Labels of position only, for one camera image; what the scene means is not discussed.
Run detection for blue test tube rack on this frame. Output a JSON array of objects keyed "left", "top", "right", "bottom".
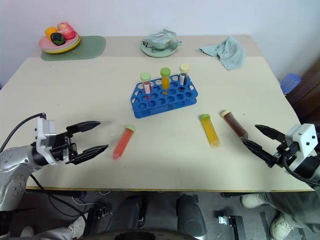
[{"left": 130, "top": 74, "right": 199, "bottom": 120}]

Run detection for orange tube green cap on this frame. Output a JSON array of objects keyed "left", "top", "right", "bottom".
[{"left": 160, "top": 67, "right": 172, "bottom": 96}]

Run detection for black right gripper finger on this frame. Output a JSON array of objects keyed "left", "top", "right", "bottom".
[
  {"left": 240, "top": 136, "right": 274, "bottom": 168},
  {"left": 254, "top": 124, "right": 286, "bottom": 143}
]

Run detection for black floor bracket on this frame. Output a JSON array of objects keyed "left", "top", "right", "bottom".
[{"left": 217, "top": 214, "right": 245, "bottom": 240}]

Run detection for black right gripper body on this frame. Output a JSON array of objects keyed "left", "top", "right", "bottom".
[{"left": 271, "top": 140, "right": 298, "bottom": 168}]

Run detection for dark tube cream cap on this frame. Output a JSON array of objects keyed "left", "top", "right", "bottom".
[{"left": 178, "top": 63, "right": 191, "bottom": 86}]

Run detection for pink-red tube green cap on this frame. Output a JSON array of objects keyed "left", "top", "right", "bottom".
[{"left": 111, "top": 124, "right": 137, "bottom": 161}]

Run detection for stack of coloured plates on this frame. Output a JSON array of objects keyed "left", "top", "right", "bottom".
[{"left": 37, "top": 30, "right": 82, "bottom": 55}]

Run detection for dark rounded shape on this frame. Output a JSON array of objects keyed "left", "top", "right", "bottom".
[{"left": 175, "top": 193, "right": 208, "bottom": 238}]

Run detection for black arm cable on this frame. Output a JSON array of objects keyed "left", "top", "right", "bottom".
[
  {"left": 283, "top": 152, "right": 320, "bottom": 186},
  {"left": 0, "top": 113, "right": 47, "bottom": 153}
]

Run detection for brown wooden cabinet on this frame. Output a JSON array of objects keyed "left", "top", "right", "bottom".
[{"left": 284, "top": 56, "right": 320, "bottom": 126}]

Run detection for black floor cable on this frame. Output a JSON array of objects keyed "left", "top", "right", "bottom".
[{"left": 29, "top": 172, "right": 88, "bottom": 221}]

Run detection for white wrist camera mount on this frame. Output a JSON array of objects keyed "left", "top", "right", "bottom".
[
  {"left": 34, "top": 117, "right": 62, "bottom": 167},
  {"left": 284, "top": 123, "right": 319, "bottom": 171}
]

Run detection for yellow tube green cap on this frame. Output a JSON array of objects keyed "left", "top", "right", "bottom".
[{"left": 199, "top": 113, "right": 222, "bottom": 149}]

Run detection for labelled red tube green cap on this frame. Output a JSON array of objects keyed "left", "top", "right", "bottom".
[{"left": 140, "top": 71, "right": 154, "bottom": 101}]

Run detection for brown tube tan cap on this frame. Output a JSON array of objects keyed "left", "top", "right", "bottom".
[{"left": 220, "top": 109, "right": 249, "bottom": 139}]

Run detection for pink toy peach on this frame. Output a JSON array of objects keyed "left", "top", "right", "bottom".
[{"left": 56, "top": 21, "right": 77, "bottom": 41}]

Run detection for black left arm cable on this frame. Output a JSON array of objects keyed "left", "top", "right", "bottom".
[{"left": 0, "top": 113, "right": 47, "bottom": 153}]

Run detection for pale green cup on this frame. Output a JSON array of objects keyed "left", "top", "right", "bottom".
[{"left": 142, "top": 37, "right": 173, "bottom": 51}]

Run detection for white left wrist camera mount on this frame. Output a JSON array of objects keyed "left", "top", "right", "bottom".
[{"left": 34, "top": 117, "right": 62, "bottom": 167}]

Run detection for white shoe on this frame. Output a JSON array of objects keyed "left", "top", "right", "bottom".
[
  {"left": 240, "top": 194, "right": 269, "bottom": 209},
  {"left": 66, "top": 215, "right": 88, "bottom": 240},
  {"left": 269, "top": 212, "right": 294, "bottom": 240}
]

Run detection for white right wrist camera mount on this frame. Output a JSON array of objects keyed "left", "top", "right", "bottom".
[{"left": 284, "top": 123, "right": 319, "bottom": 171}]

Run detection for pale green saucer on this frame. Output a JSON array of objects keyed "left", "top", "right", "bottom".
[{"left": 139, "top": 39, "right": 183, "bottom": 59}]

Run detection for green placemat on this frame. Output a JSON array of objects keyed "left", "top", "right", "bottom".
[{"left": 40, "top": 35, "right": 107, "bottom": 62}]

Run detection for orange toy fruit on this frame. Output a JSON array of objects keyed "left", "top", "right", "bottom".
[{"left": 44, "top": 26, "right": 59, "bottom": 39}]

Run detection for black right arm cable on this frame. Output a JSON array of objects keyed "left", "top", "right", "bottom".
[{"left": 283, "top": 152, "right": 320, "bottom": 186}]

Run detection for teal towel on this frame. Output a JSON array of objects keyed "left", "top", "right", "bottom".
[{"left": 195, "top": 35, "right": 247, "bottom": 72}]

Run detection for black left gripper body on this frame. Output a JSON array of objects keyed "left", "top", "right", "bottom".
[{"left": 49, "top": 131, "right": 79, "bottom": 165}]

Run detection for black and green toy fruit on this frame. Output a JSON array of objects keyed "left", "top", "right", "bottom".
[{"left": 49, "top": 32, "right": 66, "bottom": 46}]

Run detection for grey trouser leg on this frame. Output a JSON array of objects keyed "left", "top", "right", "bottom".
[{"left": 261, "top": 191, "right": 320, "bottom": 237}]

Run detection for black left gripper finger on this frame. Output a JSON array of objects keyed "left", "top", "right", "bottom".
[
  {"left": 65, "top": 120, "right": 102, "bottom": 135},
  {"left": 67, "top": 144, "right": 110, "bottom": 165}
]

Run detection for silver foil bag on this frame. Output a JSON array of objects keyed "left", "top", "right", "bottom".
[{"left": 144, "top": 28, "right": 178, "bottom": 46}]

